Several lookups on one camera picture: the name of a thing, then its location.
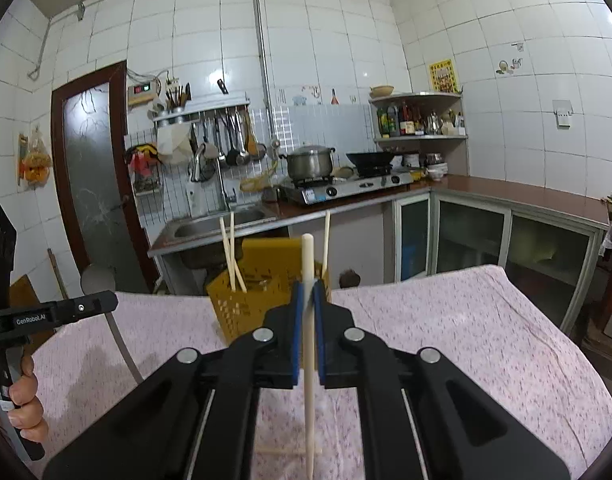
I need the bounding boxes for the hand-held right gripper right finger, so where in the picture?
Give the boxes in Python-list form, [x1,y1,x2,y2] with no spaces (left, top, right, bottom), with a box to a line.
[313,280,572,480]

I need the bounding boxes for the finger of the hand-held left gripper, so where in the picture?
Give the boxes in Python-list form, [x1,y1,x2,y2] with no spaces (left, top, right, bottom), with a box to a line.
[52,291,119,329]

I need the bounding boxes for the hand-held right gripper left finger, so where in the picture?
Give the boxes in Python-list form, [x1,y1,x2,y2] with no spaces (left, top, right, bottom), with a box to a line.
[42,280,305,480]

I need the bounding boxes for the metal ladle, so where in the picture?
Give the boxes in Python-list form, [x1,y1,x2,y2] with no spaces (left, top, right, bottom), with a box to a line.
[80,265,142,387]

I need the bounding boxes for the yellow plastic utensil basket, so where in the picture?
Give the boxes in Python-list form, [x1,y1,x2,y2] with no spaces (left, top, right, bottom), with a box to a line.
[206,237,333,346]

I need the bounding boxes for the row of hanging kitchen utensils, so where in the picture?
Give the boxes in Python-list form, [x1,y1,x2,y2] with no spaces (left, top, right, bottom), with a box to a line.
[188,107,269,170]

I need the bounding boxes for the person's left hand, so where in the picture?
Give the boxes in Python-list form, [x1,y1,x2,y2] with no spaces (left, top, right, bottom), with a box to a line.
[6,350,49,443]

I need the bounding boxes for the wooden board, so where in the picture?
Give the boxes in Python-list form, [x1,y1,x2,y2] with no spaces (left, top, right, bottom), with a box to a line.
[8,274,42,307]

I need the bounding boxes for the wooden broomstick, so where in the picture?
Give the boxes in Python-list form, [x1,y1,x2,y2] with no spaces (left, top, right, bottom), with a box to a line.
[46,248,70,302]

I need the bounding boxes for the brown framed glass door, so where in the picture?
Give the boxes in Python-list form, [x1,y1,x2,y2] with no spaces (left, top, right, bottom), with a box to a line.
[50,60,157,295]

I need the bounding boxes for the stainless steel sink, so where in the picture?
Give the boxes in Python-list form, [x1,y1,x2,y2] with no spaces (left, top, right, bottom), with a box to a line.
[148,205,279,257]

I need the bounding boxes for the floral tablecloth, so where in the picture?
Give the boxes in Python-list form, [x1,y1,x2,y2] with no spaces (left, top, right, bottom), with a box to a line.
[16,264,612,480]

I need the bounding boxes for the gas stove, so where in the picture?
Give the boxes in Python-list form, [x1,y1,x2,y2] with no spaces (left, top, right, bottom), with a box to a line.
[278,170,415,206]

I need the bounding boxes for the hanging bag of oranges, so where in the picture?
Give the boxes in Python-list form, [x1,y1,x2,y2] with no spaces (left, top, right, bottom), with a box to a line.
[18,129,54,192]

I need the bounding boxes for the red and yellow hanging bags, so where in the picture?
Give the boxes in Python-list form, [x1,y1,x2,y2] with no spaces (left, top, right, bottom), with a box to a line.
[124,143,163,182]

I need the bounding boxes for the steel cooking pot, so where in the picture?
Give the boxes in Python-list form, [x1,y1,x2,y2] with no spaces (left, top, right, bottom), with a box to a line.
[278,144,337,184]

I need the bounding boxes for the metal faucet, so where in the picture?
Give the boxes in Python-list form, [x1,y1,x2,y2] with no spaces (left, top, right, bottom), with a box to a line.
[188,142,237,212]

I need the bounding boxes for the black wok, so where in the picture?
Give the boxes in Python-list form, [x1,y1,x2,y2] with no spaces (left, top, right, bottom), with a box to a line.
[345,151,397,177]

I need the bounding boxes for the kitchen counter cabinet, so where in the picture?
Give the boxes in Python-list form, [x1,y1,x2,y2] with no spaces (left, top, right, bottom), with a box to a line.
[148,174,612,333]

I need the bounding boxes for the stack of bowls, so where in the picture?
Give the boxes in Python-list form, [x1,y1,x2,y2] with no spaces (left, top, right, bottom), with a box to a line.
[426,152,450,181]

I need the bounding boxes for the beige electric box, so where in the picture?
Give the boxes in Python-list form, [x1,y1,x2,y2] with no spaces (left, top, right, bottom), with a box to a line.
[127,80,155,107]

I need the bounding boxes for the row of condiment bottles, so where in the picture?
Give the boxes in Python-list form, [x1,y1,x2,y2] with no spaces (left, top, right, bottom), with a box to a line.
[377,102,427,137]

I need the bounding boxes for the white corner shelf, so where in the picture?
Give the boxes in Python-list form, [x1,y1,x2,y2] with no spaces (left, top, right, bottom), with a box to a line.
[368,91,470,182]

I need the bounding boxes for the cardboard box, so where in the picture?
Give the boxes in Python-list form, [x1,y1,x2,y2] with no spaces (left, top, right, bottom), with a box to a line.
[581,304,612,363]

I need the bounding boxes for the metal wall rack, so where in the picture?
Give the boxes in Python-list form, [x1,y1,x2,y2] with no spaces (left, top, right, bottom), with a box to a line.
[153,100,251,124]

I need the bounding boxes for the grey wall pipe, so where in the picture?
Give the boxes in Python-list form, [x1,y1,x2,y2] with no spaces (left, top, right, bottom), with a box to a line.
[223,0,281,152]

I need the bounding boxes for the yellow wall poster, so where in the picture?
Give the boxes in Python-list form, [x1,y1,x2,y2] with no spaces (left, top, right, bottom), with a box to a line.
[428,59,460,94]

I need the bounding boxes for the white wall socket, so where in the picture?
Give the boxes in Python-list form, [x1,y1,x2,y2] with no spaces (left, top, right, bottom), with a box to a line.
[552,99,573,129]

